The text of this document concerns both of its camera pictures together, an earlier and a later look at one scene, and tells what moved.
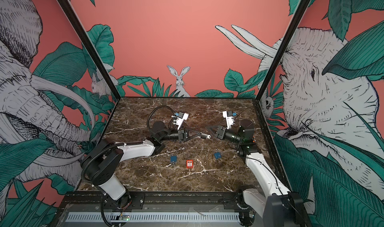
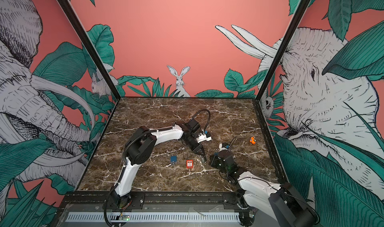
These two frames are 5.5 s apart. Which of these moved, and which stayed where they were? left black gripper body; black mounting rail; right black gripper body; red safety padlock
Moved: right black gripper body; left black gripper body
Stayed: red safety padlock; black mounting rail
